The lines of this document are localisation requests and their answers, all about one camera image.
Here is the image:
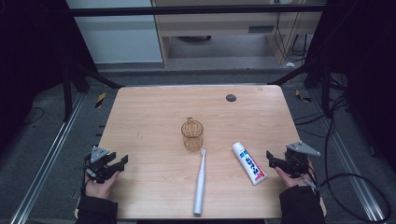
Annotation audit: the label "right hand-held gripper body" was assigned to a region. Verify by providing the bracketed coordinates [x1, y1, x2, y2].
[281, 141, 321, 179]

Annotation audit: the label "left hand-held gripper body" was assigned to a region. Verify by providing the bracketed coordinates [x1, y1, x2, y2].
[83, 145, 120, 185]

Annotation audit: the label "white toothpaste tube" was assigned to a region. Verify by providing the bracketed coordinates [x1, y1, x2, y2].
[232, 141, 269, 187]

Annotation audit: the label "white electric toothbrush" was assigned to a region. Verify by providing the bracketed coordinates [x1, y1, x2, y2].
[192, 148, 207, 217]

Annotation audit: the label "amber transparent cup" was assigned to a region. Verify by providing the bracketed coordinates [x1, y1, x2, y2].
[180, 117, 205, 152]

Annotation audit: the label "person's right hand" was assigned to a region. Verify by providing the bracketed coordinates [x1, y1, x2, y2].
[275, 159, 315, 189]

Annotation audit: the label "person's left hand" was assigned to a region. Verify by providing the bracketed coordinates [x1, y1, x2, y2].
[84, 170, 121, 201]

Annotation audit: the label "yellow black tape strip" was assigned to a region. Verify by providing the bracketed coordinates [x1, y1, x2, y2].
[94, 91, 107, 109]
[294, 89, 313, 104]

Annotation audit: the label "black metal stand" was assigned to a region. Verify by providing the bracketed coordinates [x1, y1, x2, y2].
[268, 58, 332, 119]
[61, 61, 125, 123]

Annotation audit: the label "dark curtain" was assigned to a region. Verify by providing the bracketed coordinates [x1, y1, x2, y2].
[304, 0, 396, 171]
[0, 0, 97, 153]

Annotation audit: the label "white cabinet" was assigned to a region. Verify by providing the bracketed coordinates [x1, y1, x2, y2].
[65, 0, 164, 65]

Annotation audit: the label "light wooden desk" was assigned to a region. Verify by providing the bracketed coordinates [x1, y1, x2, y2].
[150, 0, 325, 67]

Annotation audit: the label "aluminium floor rail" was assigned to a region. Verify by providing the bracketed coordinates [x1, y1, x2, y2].
[8, 92, 86, 224]
[310, 89, 388, 222]

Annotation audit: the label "black floor cables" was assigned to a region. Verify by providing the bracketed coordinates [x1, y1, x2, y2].
[293, 74, 351, 139]

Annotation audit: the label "thin black floor cable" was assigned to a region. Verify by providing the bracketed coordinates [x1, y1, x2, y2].
[20, 106, 45, 128]

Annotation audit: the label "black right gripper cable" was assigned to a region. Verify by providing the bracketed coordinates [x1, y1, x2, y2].
[301, 173, 392, 224]

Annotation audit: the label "black cables under desk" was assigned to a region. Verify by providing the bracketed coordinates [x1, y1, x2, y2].
[273, 11, 313, 63]

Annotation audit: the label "black horizontal frame bar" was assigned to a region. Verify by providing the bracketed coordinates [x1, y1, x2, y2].
[69, 5, 327, 17]

